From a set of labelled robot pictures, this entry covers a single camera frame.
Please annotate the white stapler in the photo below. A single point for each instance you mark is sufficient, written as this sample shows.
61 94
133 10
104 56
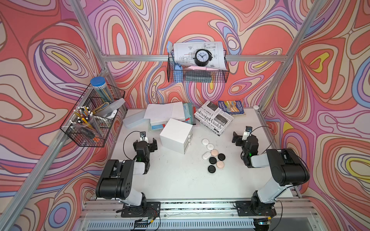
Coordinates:
111 109

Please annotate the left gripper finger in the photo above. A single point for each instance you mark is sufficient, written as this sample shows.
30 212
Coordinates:
153 146
136 145

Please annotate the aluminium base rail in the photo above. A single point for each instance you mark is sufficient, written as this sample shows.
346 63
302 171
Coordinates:
291 214

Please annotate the white drawer cabinet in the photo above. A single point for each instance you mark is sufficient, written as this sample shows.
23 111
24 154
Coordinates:
176 136

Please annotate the translucent plastic box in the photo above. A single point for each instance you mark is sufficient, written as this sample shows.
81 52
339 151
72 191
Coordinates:
136 119

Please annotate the blue magazine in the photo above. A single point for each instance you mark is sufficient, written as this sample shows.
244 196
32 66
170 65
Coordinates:
231 107

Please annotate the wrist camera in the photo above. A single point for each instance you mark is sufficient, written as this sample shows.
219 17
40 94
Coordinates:
246 135
143 136

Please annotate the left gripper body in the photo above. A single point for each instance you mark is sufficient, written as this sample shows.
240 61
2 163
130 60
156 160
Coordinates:
146 144

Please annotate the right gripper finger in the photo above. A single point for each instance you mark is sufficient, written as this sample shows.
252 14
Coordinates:
236 138
248 129

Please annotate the blue lid pencil jar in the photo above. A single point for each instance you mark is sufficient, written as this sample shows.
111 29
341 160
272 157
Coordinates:
100 86

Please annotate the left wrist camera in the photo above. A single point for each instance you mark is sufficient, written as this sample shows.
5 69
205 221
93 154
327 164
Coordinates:
143 136

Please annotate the white book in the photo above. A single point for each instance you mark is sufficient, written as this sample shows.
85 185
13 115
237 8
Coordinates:
159 114

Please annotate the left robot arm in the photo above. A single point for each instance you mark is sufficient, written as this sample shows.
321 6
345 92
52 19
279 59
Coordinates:
116 182

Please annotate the black alarm clock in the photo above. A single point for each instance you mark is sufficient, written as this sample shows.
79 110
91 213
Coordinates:
202 57

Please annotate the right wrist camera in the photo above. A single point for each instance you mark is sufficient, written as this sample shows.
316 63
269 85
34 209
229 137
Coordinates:
246 135

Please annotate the white drawing paper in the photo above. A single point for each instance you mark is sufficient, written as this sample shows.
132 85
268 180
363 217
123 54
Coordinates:
184 53

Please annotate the white oblong earphone case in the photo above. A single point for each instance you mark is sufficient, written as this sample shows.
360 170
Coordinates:
206 155

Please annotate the folded newspaper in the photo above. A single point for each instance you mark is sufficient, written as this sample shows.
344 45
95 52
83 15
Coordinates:
214 118

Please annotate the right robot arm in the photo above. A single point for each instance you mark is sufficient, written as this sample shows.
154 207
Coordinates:
287 170

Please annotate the black wire wall basket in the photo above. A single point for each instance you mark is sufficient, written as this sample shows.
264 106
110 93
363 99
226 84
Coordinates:
177 73

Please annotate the black wire side basket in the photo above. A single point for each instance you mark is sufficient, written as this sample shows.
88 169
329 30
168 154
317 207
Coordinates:
91 100

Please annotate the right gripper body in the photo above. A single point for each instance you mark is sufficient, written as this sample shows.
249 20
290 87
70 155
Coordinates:
240 139

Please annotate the black earphone case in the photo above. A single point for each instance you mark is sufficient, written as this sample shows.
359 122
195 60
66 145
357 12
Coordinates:
211 169
221 157
212 160

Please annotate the stack of folders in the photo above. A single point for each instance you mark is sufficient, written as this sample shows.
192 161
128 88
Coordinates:
189 114

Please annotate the pink earphone case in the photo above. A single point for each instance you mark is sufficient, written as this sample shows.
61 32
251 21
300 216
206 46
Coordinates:
214 153
220 164

